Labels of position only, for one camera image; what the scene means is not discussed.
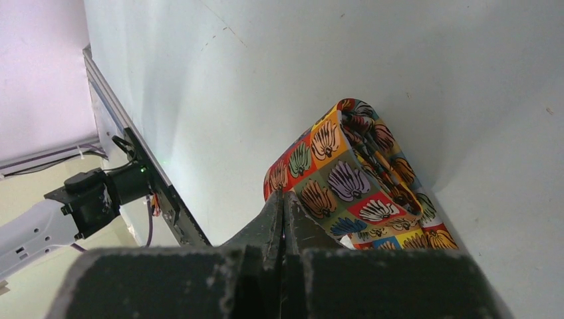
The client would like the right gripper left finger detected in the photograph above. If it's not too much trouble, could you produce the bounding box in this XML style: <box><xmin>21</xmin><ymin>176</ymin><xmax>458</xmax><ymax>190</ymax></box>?
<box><xmin>47</xmin><ymin>191</ymin><xmax>283</xmax><ymax>318</ymax></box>

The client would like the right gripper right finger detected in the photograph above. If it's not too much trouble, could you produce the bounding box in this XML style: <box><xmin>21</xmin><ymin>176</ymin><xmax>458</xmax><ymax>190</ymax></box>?
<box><xmin>283</xmin><ymin>192</ymin><xmax>512</xmax><ymax>318</ymax></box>

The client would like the colourful patterned tie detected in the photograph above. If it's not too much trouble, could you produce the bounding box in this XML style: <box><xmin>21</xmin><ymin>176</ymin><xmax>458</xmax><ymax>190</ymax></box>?
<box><xmin>263</xmin><ymin>98</ymin><xmax>457</xmax><ymax>250</ymax></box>

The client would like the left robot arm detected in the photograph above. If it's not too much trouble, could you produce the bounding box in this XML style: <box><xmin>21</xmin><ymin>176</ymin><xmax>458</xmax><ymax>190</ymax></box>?
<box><xmin>1</xmin><ymin>164</ymin><xmax>152</xmax><ymax>280</ymax></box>

